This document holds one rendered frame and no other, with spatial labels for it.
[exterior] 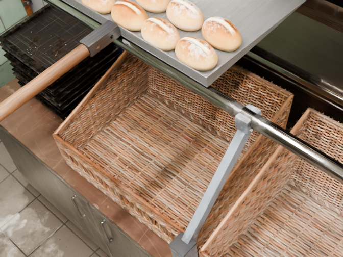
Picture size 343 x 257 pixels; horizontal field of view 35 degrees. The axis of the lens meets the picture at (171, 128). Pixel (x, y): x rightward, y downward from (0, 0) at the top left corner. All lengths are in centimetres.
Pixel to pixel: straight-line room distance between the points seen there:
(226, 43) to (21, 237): 152
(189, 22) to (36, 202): 148
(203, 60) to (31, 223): 150
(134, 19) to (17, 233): 142
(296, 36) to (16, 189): 156
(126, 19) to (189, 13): 14
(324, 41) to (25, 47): 97
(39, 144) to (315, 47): 97
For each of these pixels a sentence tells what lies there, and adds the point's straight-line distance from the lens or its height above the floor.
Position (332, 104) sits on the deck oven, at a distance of 150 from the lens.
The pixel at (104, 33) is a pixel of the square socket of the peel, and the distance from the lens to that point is 122.
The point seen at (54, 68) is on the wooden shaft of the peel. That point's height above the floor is 121.
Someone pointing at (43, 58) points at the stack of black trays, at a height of 83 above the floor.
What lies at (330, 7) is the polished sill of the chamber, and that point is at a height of 117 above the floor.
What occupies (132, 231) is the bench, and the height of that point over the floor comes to 58.
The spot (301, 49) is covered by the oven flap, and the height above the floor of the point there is 100.
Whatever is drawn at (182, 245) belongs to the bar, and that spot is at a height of 95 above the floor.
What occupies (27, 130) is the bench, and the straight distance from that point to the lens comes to 195.
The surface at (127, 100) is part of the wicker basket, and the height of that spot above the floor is 63.
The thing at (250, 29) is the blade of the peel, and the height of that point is 118.
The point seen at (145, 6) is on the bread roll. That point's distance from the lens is 128.
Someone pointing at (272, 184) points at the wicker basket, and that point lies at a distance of 155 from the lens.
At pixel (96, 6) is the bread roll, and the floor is 121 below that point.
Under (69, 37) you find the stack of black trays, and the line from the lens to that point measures 185.
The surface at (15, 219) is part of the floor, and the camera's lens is 248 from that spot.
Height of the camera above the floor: 199
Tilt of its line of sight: 51 degrees down
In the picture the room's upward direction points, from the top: 11 degrees counter-clockwise
